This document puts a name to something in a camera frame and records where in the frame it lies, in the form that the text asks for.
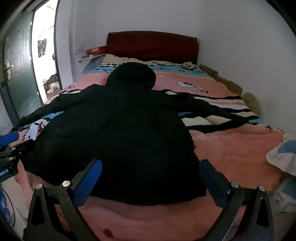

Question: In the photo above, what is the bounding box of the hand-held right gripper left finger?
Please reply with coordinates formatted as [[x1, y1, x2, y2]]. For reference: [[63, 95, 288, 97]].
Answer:
[[23, 159, 103, 241]]

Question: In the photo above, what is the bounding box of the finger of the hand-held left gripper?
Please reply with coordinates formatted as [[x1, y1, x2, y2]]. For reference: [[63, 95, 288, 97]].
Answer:
[[0, 139, 36, 163], [0, 131, 20, 147]]

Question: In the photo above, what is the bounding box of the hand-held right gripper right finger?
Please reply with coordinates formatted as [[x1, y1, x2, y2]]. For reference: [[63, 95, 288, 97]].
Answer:
[[198, 159, 274, 241]]

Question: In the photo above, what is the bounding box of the black hooded jacket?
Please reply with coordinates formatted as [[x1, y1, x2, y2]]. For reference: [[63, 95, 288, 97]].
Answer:
[[20, 62, 249, 205]]

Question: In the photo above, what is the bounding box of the pink striped cartoon blanket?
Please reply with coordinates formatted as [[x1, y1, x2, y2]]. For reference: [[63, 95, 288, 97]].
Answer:
[[14, 54, 292, 241]]

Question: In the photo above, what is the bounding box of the dark green door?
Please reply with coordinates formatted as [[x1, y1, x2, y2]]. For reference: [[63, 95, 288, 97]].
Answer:
[[0, 10, 44, 126]]

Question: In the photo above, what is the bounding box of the white and blue cloth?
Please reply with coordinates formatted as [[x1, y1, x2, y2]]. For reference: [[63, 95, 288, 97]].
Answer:
[[266, 133, 296, 214]]

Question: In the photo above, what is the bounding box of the olive round cushion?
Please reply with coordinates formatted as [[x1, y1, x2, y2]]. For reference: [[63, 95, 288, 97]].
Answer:
[[242, 92, 262, 116]]

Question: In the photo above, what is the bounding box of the olive green cloth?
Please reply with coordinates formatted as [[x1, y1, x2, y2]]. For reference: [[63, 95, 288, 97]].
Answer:
[[199, 64, 243, 93]]

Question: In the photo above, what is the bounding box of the grey board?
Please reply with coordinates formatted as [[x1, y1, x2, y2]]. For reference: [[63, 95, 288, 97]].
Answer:
[[82, 57, 104, 74]]

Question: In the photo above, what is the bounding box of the red box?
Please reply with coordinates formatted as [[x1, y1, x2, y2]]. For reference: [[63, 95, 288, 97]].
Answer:
[[87, 46, 107, 56]]

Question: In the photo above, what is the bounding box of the dark red headboard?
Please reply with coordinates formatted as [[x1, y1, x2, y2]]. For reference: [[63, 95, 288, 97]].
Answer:
[[106, 31, 199, 65]]

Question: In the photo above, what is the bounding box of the black cable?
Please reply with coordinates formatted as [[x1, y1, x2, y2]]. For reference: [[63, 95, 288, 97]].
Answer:
[[0, 185, 16, 227]]

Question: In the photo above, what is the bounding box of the white wall shelf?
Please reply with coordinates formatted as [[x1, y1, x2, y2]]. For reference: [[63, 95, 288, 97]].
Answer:
[[78, 54, 107, 62]]

